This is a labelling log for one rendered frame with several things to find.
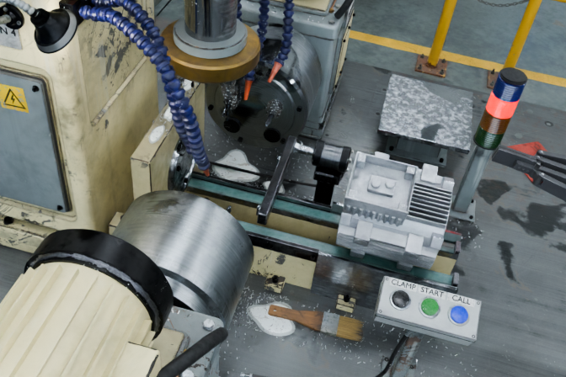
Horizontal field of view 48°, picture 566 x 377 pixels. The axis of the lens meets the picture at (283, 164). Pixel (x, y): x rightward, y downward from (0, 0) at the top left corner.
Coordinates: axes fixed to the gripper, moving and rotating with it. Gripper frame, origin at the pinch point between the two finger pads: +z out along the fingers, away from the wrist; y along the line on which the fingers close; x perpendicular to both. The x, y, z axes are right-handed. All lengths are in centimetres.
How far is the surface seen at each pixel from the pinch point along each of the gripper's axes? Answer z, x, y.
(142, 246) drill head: 54, 15, 35
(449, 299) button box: 3.8, 16.2, 22.1
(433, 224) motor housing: 7.7, 17.1, 5.0
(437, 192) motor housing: 8.6, 13.9, -0.5
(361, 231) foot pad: 19.9, 22.5, 8.2
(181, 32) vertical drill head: 63, -4, 3
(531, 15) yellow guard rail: -49, 73, -221
